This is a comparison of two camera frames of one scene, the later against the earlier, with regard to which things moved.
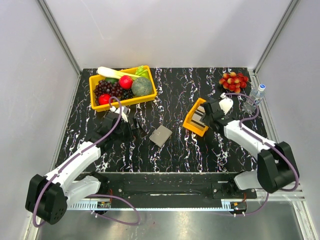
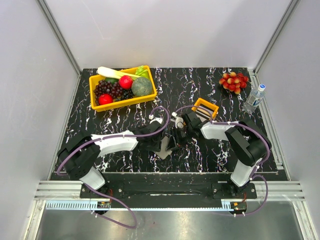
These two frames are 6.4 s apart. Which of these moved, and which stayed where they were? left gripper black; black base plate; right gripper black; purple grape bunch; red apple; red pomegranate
Moved: left gripper black; right gripper black
Stayed: red pomegranate; purple grape bunch; red apple; black base plate
